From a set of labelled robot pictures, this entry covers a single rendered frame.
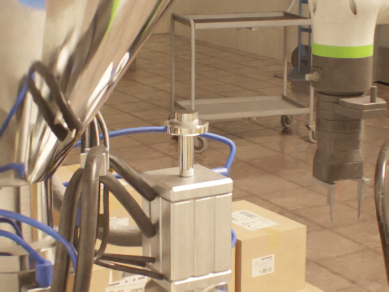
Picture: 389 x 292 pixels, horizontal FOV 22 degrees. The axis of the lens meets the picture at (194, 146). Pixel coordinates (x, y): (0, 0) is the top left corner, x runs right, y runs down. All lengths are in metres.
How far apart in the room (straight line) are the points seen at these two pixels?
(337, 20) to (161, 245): 0.87
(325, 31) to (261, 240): 2.20
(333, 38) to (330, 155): 0.18
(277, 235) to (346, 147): 2.14
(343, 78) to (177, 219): 0.89
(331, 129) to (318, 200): 3.93
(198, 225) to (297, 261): 3.13
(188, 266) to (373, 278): 3.75
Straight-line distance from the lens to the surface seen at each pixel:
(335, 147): 1.54
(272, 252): 3.69
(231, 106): 6.83
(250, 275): 3.66
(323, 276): 4.38
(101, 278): 3.34
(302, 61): 9.42
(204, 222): 0.65
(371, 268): 4.51
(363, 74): 1.51
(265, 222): 3.79
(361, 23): 1.49
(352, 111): 1.48
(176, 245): 0.65
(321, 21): 1.50
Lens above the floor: 1.59
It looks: 14 degrees down
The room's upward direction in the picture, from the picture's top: straight up
